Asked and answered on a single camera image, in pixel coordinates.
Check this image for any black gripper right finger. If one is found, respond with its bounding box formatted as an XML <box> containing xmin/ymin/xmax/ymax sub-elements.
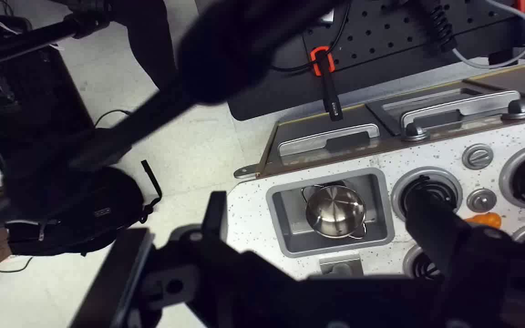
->
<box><xmin>402</xmin><ymin>188</ymin><xmax>510</xmax><ymax>288</ymax></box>

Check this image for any small steel pot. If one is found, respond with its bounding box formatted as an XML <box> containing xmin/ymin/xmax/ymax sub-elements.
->
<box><xmin>300</xmin><ymin>183</ymin><xmax>379</xmax><ymax>243</ymax></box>

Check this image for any grey stove knob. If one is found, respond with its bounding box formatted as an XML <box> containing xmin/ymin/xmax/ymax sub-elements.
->
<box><xmin>464</xmin><ymin>186</ymin><xmax>499</xmax><ymax>215</ymax></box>
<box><xmin>461</xmin><ymin>142</ymin><xmax>495</xmax><ymax>172</ymax></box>

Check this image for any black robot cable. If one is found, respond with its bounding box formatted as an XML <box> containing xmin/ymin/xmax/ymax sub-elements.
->
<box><xmin>60</xmin><ymin>0</ymin><xmax>350</xmax><ymax>179</ymax></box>

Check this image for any grey cabinet door handle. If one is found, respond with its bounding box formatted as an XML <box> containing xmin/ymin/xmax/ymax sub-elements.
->
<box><xmin>277</xmin><ymin>122</ymin><xmax>381</xmax><ymax>159</ymax></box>
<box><xmin>381</xmin><ymin>90</ymin><xmax>525</xmax><ymax>144</ymax></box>

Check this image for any orange and black clamp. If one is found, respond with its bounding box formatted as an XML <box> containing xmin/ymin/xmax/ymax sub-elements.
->
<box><xmin>306</xmin><ymin>44</ymin><xmax>344</xmax><ymax>122</ymax></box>

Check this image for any black backpack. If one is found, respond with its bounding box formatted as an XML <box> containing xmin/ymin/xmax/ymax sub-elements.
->
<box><xmin>3</xmin><ymin>162</ymin><xmax>164</xmax><ymax>257</ymax></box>

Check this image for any black equipment case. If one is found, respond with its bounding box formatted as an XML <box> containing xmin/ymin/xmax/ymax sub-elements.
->
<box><xmin>0</xmin><ymin>44</ymin><xmax>96</xmax><ymax>239</ymax></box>

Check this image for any toy kitchen play set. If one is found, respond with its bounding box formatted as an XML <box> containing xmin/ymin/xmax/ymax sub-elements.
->
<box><xmin>224</xmin><ymin>62</ymin><xmax>525</xmax><ymax>288</ymax></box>

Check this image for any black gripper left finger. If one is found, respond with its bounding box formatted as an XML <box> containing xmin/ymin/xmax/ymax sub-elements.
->
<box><xmin>200</xmin><ymin>190</ymin><xmax>229</xmax><ymax>248</ymax></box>

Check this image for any black perforated breadboard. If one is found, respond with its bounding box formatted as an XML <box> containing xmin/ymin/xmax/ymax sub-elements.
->
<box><xmin>227</xmin><ymin>0</ymin><xmax>525</xmax><ymax>121</ymax></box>

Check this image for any grey toy sink basin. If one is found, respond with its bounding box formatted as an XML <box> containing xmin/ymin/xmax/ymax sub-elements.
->
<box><xmin>266</xmin><ymin>168</ymin><xmax>395</xmax><ymax>257</ymax></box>

